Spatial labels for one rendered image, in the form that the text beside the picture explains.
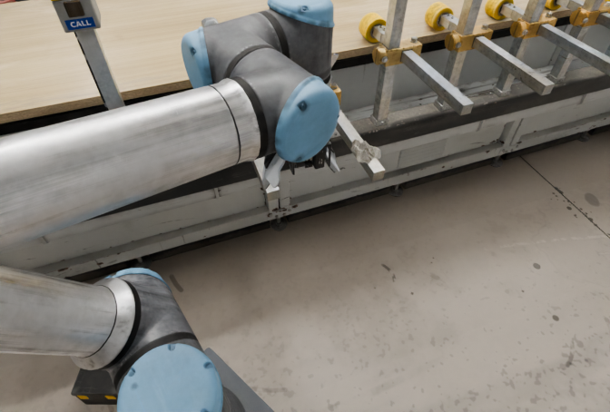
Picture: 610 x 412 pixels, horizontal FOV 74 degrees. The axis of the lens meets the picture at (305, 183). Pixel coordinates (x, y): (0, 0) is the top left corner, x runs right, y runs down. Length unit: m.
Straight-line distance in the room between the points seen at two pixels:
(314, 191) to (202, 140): 1.49
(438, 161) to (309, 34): 1.61
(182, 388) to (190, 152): 0.42
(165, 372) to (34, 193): 0.43
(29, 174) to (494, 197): 2.12
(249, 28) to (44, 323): 0.48
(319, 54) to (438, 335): 1.34
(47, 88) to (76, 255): 0.75
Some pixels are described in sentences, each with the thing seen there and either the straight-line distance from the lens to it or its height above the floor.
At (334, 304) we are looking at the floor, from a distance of 1.72.
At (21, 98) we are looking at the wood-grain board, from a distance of 1.36.
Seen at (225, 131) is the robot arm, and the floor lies 1.28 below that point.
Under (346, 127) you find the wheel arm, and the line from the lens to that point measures 1.08.
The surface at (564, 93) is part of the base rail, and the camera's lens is 1.87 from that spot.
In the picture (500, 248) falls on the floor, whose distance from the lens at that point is 2.06.
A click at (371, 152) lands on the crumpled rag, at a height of 0.87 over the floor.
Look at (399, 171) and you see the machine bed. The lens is 2.00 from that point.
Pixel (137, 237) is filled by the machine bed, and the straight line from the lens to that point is 1.80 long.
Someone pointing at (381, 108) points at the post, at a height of 0.77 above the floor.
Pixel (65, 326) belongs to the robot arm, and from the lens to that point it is 0.70.
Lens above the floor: 1.52
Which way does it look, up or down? 45 degrees down
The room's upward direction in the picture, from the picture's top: straight up
